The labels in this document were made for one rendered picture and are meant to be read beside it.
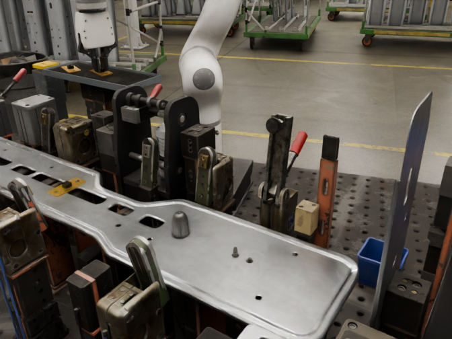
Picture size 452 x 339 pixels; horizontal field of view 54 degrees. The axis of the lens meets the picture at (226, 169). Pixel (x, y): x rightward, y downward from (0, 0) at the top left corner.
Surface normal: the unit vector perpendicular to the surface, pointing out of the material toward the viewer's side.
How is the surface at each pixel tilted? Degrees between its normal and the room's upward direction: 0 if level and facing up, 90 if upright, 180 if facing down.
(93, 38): 93
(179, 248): 0
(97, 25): 91
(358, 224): 0
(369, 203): 0
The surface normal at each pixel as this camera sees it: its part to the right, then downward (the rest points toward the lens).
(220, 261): -0.02, -0.89
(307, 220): -0.56, 0.39
